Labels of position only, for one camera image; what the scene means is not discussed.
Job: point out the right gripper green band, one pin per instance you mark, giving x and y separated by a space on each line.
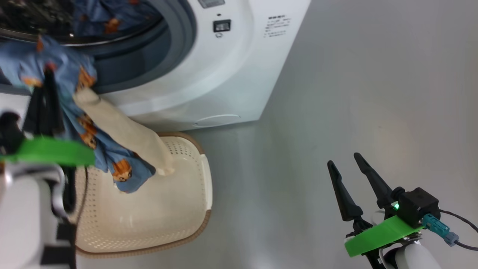
381 233

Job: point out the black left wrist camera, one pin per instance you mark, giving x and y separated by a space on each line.
9 132

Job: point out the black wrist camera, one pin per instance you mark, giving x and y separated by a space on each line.
9 132
420 205

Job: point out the cream perforated laundry basket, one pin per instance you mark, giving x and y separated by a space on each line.
157 216

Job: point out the black door latch socket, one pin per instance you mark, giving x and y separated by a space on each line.
222 25

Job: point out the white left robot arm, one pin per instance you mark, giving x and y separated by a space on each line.
22 224

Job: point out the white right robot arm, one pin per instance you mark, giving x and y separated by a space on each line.
414 257

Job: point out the grey warning sticker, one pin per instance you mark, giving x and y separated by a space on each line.
211 3

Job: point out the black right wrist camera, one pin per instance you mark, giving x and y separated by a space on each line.
420 205

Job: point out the round white filter cover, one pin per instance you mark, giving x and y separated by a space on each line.
216 120

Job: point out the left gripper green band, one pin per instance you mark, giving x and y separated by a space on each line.
52 149

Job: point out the white washing machine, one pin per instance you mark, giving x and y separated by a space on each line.
209 74

